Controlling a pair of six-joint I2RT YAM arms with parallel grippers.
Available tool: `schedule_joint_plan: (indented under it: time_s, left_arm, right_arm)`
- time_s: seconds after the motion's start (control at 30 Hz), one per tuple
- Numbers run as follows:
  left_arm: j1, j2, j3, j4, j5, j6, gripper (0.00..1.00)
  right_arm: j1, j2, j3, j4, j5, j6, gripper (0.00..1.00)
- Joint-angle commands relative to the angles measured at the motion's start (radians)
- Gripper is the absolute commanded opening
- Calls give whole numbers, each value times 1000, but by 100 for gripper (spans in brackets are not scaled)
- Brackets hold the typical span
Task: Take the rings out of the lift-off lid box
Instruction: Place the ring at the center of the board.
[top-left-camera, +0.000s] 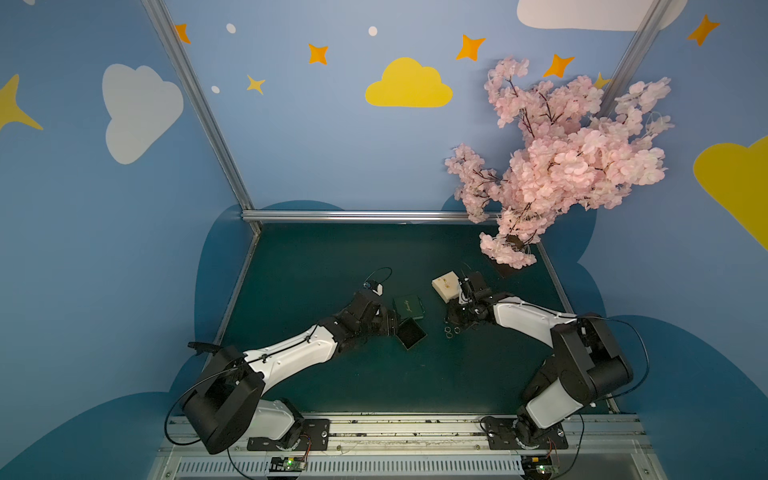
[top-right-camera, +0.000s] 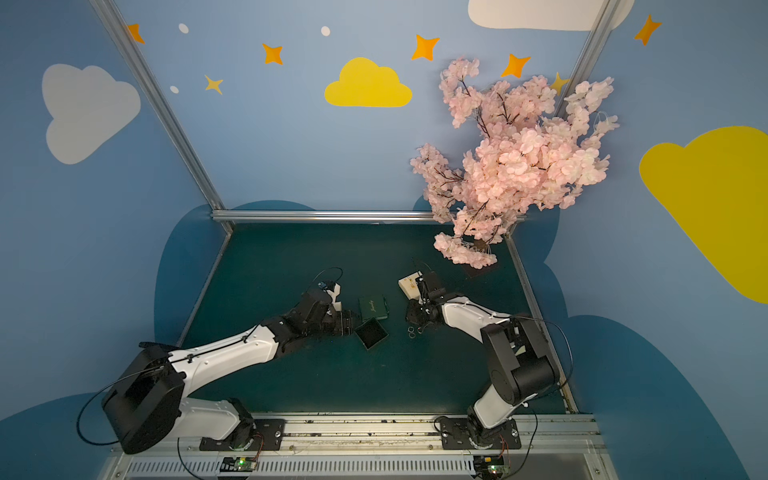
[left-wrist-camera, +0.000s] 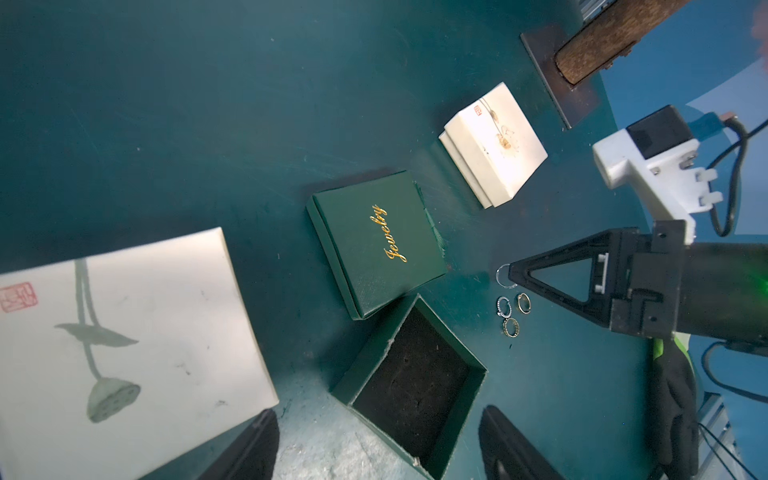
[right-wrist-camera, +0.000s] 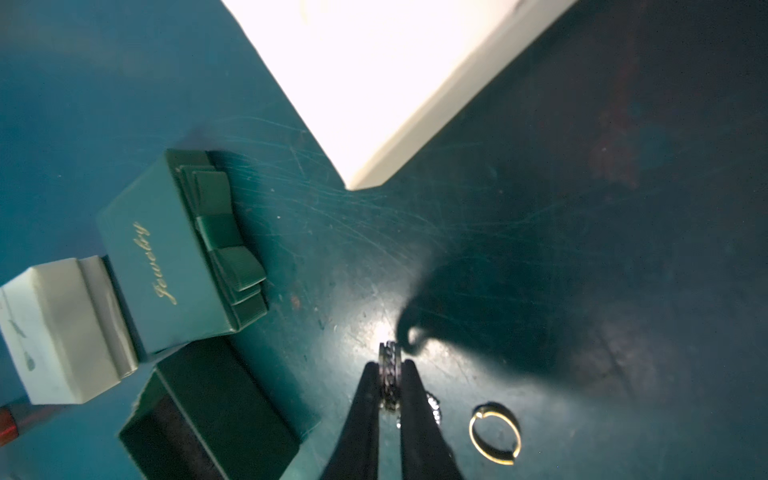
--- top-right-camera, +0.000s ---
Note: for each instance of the green jewelry box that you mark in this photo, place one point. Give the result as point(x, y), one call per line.
point(373, 307)

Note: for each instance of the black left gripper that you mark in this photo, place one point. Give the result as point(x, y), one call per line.
point(346, 321)

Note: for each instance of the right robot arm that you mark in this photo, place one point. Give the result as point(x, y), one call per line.
point(520, 362)

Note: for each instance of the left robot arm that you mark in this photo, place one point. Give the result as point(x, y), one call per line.
point(153, 400)

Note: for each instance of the green circuit board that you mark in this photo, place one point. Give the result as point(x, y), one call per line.
point(239, 465)
point(490, 468)

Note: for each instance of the left green circuit board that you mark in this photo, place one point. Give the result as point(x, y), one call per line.
point(239, 465)

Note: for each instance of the aluminium left frame post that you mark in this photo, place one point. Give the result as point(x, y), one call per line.
point(113, 22)

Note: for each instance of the aluminium back frame rail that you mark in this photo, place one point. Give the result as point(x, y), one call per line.
point(322, 217)

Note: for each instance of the cream flower print box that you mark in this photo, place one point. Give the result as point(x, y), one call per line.
point(409, 286)

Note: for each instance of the right green circuit board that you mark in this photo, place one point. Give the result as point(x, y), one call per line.
point(490, 468)

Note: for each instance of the front aluminium rail base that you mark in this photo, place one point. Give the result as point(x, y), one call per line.
point(381, 446)

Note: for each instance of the pink cherry blossom tree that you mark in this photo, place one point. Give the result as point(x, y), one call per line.
point(527, 157)

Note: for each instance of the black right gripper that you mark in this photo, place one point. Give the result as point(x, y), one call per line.
point(420, 308)

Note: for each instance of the aluminium frame post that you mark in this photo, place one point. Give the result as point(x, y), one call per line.
point(113, 22)
point(590, 52)

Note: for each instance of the aluminium right frame post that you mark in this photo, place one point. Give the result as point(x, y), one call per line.
point(590, 52)

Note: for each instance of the green jewelry box base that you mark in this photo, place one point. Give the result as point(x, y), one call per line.
point(371, 333)

